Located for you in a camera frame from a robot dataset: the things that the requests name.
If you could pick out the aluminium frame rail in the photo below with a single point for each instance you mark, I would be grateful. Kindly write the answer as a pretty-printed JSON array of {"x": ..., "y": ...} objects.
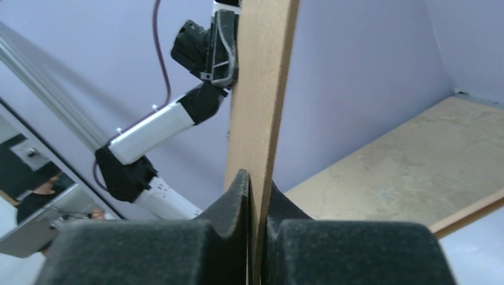
[{"x": 49, "y": 92}]

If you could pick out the brown backing board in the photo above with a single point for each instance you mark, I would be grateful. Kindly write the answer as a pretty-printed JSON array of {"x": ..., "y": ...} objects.
[{"x": 265, "y": 37}]

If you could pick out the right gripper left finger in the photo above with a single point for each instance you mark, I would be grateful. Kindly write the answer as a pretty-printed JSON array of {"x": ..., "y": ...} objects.
[{"x": 209, "y": 249}]

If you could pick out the wooden picture frame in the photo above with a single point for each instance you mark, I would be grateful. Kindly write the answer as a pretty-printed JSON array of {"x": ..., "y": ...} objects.
[{"x": 468, "y": 215}]

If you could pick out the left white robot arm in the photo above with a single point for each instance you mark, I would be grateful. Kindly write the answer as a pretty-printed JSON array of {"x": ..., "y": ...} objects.
[{"x": 128, "y": 174}]

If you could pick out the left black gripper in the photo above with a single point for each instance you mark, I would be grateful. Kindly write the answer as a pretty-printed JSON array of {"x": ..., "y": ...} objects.
[{"x": 209, "y": 53}]

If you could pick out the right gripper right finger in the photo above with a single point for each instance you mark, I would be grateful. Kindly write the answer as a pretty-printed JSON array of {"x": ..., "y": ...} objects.
[{"x": 301, "y": 250}]

